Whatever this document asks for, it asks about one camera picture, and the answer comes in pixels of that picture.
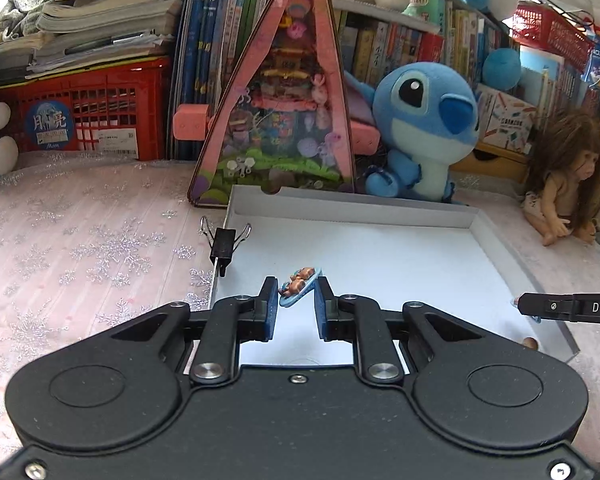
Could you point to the long-haired baby doll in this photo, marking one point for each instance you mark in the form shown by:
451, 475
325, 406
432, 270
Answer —
565, 160

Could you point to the stack of paperback books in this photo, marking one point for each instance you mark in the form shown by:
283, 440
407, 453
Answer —
105, 15

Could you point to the red plastic crate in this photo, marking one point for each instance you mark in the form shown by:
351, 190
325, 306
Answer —
110, 100

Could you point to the row of thin books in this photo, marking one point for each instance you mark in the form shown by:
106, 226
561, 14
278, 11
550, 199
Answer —
550, 77

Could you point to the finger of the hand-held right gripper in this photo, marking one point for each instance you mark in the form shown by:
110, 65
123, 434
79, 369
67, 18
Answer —
550, 306

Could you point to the blue alien plush toy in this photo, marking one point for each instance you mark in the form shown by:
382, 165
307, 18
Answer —
420, 110

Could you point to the green carton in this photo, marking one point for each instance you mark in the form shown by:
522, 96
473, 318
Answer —
427, 0

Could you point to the colourful printed box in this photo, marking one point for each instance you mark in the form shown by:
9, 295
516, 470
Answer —
505, 120

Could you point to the pink triangular book nook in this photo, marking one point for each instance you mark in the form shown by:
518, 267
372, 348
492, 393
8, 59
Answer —
280, 110

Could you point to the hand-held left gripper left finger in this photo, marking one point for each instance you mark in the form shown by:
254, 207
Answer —
273, 310

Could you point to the grey knitted cloth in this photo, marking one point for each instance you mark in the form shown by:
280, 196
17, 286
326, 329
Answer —
20, 10

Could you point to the white cardboard box tray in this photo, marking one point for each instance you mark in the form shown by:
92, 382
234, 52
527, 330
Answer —
380, 250

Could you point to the blue plush ball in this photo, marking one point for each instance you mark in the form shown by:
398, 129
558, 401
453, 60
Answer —
502, 70

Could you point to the black binder clip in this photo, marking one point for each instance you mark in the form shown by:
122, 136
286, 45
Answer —
224, 247

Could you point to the red plastic basket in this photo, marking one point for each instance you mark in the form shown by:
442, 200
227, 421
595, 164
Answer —
545, 30

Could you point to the wooden drawer box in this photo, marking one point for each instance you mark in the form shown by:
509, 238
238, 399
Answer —
485, 165

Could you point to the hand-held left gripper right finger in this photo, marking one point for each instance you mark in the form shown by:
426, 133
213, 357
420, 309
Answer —
319, 310

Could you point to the row of tall blue books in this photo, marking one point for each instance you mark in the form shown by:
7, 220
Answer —
205, 35

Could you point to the row of colourful shelf books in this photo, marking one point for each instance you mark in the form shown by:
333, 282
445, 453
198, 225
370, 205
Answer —
380, 45

